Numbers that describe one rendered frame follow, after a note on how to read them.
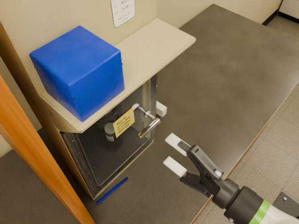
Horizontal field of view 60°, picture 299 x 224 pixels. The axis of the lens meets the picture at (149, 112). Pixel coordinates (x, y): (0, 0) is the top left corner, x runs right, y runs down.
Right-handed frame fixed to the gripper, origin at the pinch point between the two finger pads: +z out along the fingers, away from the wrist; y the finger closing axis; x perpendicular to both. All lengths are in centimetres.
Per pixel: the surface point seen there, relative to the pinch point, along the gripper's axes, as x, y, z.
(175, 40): -6.8, 31.3, 6.6
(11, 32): 21, 44, 15
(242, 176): -75, -120, -18
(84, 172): 20.3, -1.7, 14.2
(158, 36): -5.6, 31.3, 10.2
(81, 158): 19.4, 5.5, 14.1
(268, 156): -104, -120, -25
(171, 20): -75, -20, 58
